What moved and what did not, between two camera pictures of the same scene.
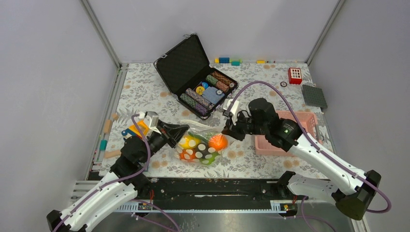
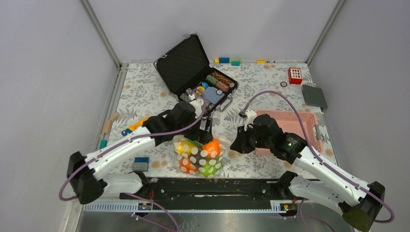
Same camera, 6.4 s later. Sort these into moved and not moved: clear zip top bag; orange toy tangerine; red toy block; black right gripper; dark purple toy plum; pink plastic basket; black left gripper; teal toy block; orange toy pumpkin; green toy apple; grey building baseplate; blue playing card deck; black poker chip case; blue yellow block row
Moved: orange toy pumpkin; green toy apple; black right gripper; black left gripper; clear zip top bag; orange toy tangerine; dark purple toy plum
Not moved: blue yellow block row; teal toy block; red toy block; black poker chip case; pink plastic basket; blue playing card deck; grey building baseplate
